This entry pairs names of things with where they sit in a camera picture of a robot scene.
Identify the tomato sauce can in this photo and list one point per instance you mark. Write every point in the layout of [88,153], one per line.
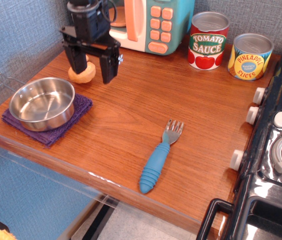
[208,36]

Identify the orange toy chicken piece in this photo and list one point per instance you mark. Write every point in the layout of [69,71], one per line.
[84,77]

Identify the stainless steel pan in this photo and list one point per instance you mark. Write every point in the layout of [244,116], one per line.
[43,104]

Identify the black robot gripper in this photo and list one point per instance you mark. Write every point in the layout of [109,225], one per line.
[90,34]

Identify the white stove knob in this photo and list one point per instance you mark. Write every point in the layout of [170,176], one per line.
[236,159]
[252,114]
[258,96]

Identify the blue handled fork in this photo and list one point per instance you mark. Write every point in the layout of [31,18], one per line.
[152,169]

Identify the toy microwave teal and white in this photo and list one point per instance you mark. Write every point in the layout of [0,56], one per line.
[151,26]

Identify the pineapple slices can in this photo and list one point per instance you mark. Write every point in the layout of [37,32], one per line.
[250,56]

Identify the white stove knob middle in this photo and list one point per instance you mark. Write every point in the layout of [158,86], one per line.
[252,114]

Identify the black oven door handle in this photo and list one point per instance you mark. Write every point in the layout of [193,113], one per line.
[215,205]

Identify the purple folded cloth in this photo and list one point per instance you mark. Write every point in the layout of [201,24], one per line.
[82,105]

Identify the black toy stove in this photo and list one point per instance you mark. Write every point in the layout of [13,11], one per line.
[257,213]

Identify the white round stove button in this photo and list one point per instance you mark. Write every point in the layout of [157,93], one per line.
[278,120]

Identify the orange object bottom left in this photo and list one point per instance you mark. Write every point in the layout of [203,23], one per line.
[4,235]

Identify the white stove knob top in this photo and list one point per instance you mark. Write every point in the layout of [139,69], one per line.
[258,96]

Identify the white stove knob bottom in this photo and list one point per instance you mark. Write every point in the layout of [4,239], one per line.
[236,159]

